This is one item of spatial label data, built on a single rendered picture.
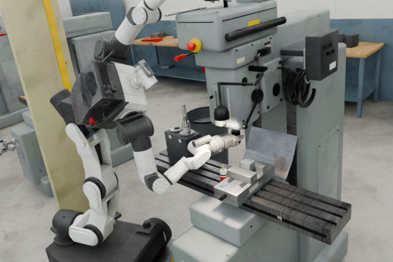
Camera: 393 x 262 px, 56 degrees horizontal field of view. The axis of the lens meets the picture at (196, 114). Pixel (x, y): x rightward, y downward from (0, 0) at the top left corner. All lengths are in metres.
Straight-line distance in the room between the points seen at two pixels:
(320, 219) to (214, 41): 0.93
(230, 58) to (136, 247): 1.27
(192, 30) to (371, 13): 4.51
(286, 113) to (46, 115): 1.91
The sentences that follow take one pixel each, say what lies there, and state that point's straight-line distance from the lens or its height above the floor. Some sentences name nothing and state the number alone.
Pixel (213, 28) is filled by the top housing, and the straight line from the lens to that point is 1.56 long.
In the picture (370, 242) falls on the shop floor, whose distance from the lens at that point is 3.26.
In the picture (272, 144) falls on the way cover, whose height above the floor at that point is 1.05.
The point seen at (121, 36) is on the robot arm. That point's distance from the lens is 1.80.
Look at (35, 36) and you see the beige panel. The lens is 3.10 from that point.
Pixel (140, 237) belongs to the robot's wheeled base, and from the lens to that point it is 2.40.
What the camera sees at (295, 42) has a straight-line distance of 2.12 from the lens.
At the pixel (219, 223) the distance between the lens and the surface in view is 1.95.
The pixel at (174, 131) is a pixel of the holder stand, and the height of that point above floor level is 1.16.
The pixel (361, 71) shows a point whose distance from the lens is 5.26.
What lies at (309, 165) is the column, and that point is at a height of 0.94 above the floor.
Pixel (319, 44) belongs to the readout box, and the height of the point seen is 1.69.
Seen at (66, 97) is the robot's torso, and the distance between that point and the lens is 2.03.
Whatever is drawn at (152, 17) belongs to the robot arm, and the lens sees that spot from 1.71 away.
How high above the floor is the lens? 2.04
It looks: 21 degrees down
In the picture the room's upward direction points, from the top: 7 degrees counter-clockwise
